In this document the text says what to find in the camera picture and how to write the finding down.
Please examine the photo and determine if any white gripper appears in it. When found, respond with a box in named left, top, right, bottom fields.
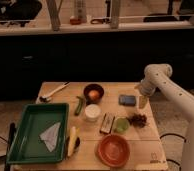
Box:
left=136, top=78, right=156, bottom=109

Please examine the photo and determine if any blue sponge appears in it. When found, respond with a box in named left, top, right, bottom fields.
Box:
left=119, top=95, right=136, bottom=106

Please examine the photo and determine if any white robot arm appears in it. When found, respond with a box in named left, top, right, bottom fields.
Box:
left=138, top=64, right=194, bottom=171

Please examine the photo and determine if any green cup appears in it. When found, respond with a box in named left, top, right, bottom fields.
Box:
left=114, top=118, right=130, bottom=134

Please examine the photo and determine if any white paper cup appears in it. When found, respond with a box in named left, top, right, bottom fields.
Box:
left=85, top=104, right=101, bottom=122

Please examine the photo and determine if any brown grape bunch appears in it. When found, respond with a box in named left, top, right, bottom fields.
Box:
left=127, top=114, right=147, bottom=128

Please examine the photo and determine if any orange fruit in bowl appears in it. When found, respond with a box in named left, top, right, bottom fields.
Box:
left=88, top=90, right=100, bottom=100

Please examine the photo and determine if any dark brown bowl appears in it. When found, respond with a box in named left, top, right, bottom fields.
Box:
left=83, top=84, right=104, bottom=104

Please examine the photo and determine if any orange red plate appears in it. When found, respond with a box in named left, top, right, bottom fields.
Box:
left=96, top=134, right=130, bottom=168

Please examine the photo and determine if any green cucumber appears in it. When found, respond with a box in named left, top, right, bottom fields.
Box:
left=74, top=96, right=85, bottom=116

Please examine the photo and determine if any yellow banana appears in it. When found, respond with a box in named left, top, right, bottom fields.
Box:
left=67, top=126, right=78, bottom=157

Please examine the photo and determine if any grey folded cloth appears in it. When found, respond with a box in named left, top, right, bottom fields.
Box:
left=40, top=122, right=61, bottom=152

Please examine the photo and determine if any red object on shelf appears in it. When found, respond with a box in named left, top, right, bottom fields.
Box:
left=69, top=16, right=82, bottom=25

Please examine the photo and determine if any green plastic tray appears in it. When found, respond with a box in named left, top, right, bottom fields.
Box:
left=7, top=103, right=69, bottom=164

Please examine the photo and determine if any black office chair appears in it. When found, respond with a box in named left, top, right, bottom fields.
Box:
left=0, top=0, right=42, bottom=27

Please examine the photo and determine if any black cable on floor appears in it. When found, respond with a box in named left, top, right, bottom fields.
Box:
left=159, top=132, right=191, bottom=171

